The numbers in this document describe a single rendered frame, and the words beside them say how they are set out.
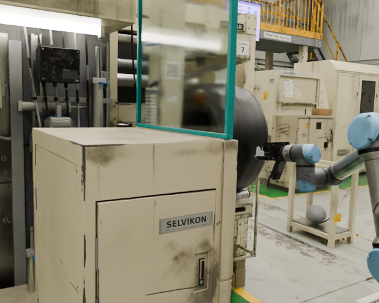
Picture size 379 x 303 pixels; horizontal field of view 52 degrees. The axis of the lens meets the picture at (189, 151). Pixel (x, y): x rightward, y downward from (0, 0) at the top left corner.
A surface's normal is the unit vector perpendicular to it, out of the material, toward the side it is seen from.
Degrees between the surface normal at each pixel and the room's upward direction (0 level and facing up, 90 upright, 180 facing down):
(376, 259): 97
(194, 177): 90
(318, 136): 90
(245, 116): 63
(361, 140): 84
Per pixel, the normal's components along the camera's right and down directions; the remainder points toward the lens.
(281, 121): -0.85, 0.04
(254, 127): 0.51, -0.17
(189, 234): 0.53, 0.11
